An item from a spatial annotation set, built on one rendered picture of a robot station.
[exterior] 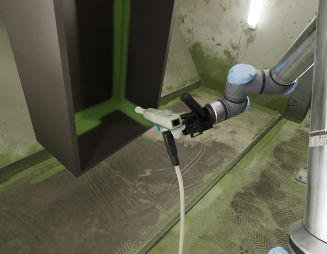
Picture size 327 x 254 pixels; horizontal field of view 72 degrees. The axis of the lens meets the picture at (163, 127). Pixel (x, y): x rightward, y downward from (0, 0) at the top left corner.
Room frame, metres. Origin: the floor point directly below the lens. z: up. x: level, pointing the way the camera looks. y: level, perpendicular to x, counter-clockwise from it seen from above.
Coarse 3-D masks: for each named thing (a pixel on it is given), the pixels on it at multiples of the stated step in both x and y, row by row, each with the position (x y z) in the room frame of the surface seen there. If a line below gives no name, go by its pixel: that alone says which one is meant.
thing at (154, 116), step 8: (144, 112) 0.84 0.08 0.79; (152, 112) 0.77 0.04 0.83; (160, 112) 0.73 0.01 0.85; (168, 112) 0.64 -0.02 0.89; (152, 120) 0.76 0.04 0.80; (160, 120) 0.67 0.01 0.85; (168, 120) 0.61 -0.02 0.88; (160, 128) 0.68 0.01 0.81; (168, 128) 0.61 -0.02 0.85; (176, 128) 0.61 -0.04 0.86; (168, 136) 0.68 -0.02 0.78; (168, 144) 0.67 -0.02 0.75; (168, 152) 0.67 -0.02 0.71; (176, 152) 0.67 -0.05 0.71; (176, 160) 0.66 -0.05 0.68
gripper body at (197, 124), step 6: (204, 108) 0.79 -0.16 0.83; (210, 108) 0.77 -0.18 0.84; (186, 114) 0.76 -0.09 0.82; (192, 114) 0.74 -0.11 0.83; (198, 114) 0.76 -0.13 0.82; (210, 114) 0.75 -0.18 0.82; (192, 120) 0.72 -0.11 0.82; (198, 120) 0.73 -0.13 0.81; (204, 120) 0.76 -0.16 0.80; (210, 120) 0.76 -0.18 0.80; (186, 126) 0.72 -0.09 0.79; (192, 126) 0.72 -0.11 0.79; (198, 126) 0.72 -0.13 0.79; (204, 126) 0.74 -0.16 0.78; (210, 126) 0.75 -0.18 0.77; (186, 132) 0.72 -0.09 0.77; (192, 132) 0.70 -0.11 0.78; (198, 132) 0.73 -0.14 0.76
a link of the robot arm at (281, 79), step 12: (312, 24) 0.62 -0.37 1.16; (300, 36) 0.66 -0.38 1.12; (312, 36) 0.61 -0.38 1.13; (300, 48) 0.64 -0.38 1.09; (312, 48) 0.61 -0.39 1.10; (288, 60) 0.68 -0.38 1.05; (300, 60) 0.65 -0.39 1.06; (312, 60) 0.64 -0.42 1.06; (264, 72) 0.79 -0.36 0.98; (276, 72) 0.73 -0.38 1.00; (288, 72) 0.69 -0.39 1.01; (300, 72) 0.68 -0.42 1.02; (264, 84) 0.76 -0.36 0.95; (276, 84) 0.74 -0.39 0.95; (288, 84) 0.72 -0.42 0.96
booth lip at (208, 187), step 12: (276, 120) 2.04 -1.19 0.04; (264, 132) 1.82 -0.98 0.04; (252, 144) 1.63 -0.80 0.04; (240, 156) 1.46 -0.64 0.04; (228, 168) 1.31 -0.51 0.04; (216, 180) 1.18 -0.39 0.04; (204, 192) 1.08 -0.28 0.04; (192, 204) 0.98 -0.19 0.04; (168, 228) 0.80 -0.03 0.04; (156, 240) 0.73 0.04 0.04; (144, 252) 0.66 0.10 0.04
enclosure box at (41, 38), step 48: (0, 0) 0.90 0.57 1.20; (48, 0) 0.70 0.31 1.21; (96, 0) 1.25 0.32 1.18; (144, 0) 1.29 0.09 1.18; (48, 48) 0.75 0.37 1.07; (96, 48) 1.27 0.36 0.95; (144, 48) 1.30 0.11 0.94; (48, 96) 0.81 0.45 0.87; (96, 96) 1.30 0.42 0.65; (144, 96) 1.32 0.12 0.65; (48, 144) 0.91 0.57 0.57; (96, 144) 1.03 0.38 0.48
